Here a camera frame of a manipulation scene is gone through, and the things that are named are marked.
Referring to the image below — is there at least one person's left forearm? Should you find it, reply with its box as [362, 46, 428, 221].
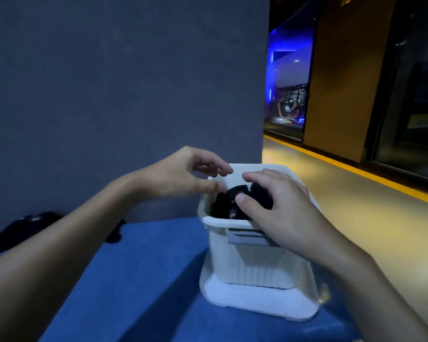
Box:
[0, 174, 143, 342]

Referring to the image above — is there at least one white plastic lid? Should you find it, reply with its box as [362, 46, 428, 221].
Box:
[199, 251, 321, 322]

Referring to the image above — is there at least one person's left hand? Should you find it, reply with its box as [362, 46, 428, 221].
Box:
[133, 145, 234, 202]

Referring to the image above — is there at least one person's right hand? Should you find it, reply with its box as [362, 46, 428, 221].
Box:
[234, 168, 364, 273]

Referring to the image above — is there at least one white storage box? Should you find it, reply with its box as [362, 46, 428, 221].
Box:
[198, 163, 320, 290]

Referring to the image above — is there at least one blue padded bench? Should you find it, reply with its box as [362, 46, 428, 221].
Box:
[0, 217, 363, 342]

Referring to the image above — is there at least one dark glass window panel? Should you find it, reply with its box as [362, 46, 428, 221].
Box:
[372, 0, 428, 182]

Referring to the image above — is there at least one dark gym machine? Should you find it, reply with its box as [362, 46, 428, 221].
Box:
[272, 95, 306, 125]

